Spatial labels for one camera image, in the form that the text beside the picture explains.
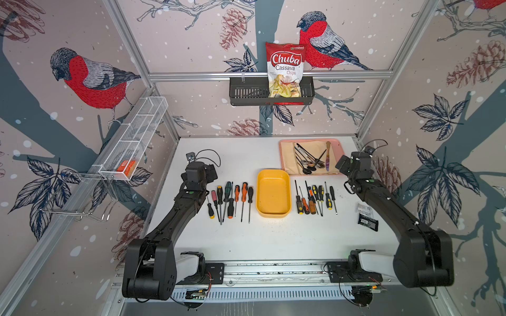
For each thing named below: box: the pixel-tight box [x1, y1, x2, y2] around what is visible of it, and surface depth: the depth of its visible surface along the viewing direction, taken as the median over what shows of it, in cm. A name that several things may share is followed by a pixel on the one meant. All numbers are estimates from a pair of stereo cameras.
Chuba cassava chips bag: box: [265, 42, 307, 99], surface depth 85 cm
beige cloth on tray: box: [280, 140, 340, 175], surface depth 114 cm
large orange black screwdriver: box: [240, 181, 249, 223], surface depth 97 cm
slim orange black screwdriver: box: [299, 185, 310, 215], surface depth 91 cm
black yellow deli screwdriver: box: [216, 184, 224, 226], surface depth 96 cm
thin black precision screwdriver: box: [311, 184, 323, 217], surface depth 97 cm
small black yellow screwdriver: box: [318, 184, 325, 213], surface depth 97 cm
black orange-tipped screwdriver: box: [227, 197, 235, 220], surface depth 91 cm
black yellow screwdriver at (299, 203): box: [294, 179, 304, 215], surface depth 92 cm
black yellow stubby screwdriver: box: [324, 181, 333, 211], surface depth 93 cm
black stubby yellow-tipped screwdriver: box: [206, 195, 216, 220], surface depth 91 cm
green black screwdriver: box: [222, 181, 232, 223], surface depth 97 cm
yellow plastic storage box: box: [255, 168, 292, 219], surface depth 97 cm
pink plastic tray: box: [279, 138, 346, 176], surface depth 113 cm
